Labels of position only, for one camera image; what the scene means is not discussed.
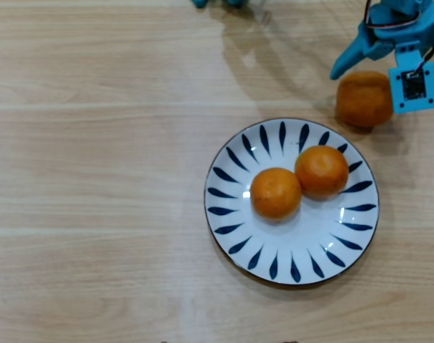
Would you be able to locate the orange fruit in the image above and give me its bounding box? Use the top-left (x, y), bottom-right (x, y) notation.
top-left (335, 70), bottom-right (395, 129)
top-left (250, 166), bottom-right (303, 222)
top-left (294, 144), bottom-right (350, 199)

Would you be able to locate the black camera cable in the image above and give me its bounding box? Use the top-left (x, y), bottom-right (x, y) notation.
top-left (418, 41), bottom-right (434, 74)

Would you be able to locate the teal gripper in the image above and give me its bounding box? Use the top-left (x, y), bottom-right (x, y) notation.
top-left (330, 0), bottom-right (434, 81)

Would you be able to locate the red white servo cable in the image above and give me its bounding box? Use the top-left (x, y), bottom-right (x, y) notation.
top-left (365, 0), bottom-right (423, 30)

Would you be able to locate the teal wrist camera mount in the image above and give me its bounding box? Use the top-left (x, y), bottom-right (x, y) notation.
top-left (388, 41), bottom-right (434, 115)

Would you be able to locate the white plate blue leaf pattern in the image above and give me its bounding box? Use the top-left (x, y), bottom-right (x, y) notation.
top-left (203, 118), bottom-right (380, 287)

